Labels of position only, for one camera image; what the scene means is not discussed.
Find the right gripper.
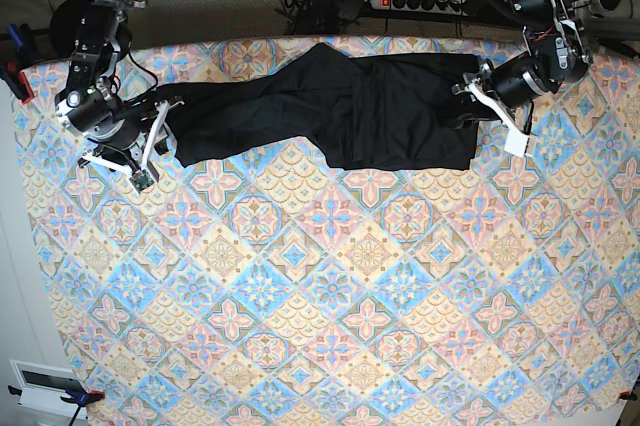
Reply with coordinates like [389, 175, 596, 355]
[99, 105, 158, 156]

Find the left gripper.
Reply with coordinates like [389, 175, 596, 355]
[489, 58, 543, 108]

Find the black t-shirt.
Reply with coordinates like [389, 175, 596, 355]
[157, 44, 479, 171]

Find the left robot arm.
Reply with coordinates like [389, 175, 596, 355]
[478, 0, 593, 110]

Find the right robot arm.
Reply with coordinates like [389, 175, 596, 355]
[50, 0, 147, 164]

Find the white power strip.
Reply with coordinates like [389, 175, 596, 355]
[369, 0, 467, 16]

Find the blue orange clamp upper left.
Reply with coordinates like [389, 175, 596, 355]
[1, 24, 34, 104]

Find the blue orange clamp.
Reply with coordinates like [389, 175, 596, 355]
[1, 24, 34, 104]
[7, 386, 105, 408]

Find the patterned tablecloth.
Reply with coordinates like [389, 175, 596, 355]
[11, 56, 639, 425]

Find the white floor vent box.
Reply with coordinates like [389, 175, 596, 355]
[10, 359, 83, 419]

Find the blue orange clamp lower left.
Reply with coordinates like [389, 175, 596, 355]
[7, 386, 105, 408]

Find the orange clamp lower right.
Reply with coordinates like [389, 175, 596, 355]
[618, 391, 638, 402]

